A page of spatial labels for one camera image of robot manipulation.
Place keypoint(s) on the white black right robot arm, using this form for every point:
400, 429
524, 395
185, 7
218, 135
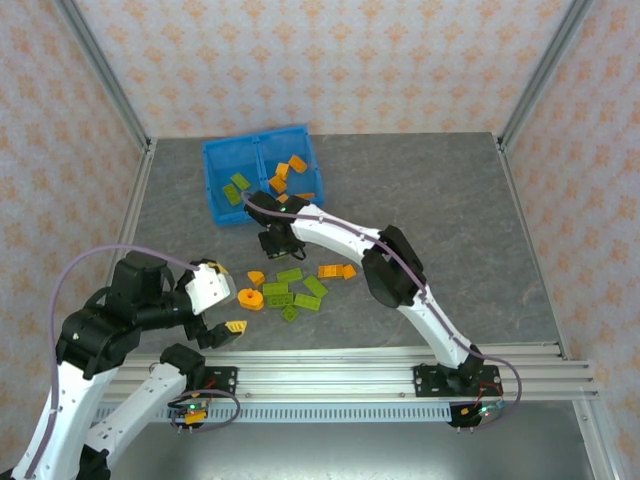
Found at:
330, 232

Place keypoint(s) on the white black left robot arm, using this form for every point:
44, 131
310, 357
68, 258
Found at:
145, 395

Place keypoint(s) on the orange round lego gear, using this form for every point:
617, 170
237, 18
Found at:
250, 299

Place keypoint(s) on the orange quarter round lego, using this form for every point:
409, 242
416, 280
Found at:
256, 278

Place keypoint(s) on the small green lego brick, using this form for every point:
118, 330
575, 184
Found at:
289, 313

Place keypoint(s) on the small orange lego brick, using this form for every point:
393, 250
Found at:
349, 271

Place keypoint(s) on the circuit board with yellow connector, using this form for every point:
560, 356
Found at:
482, 412
191, 412

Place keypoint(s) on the grey metal panel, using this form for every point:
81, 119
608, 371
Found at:
325, 455

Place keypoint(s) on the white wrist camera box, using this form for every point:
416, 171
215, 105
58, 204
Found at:
207, 290

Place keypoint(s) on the aluminium table side rail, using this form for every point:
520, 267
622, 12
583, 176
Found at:
530, 240
135, 235

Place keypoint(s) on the aluminium front mounting rail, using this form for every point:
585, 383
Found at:
325, 375

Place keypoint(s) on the aluminium frame post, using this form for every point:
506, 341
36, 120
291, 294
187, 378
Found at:
102, 75
545, 75

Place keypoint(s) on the aluminium frame bar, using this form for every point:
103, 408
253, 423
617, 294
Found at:
597, 445

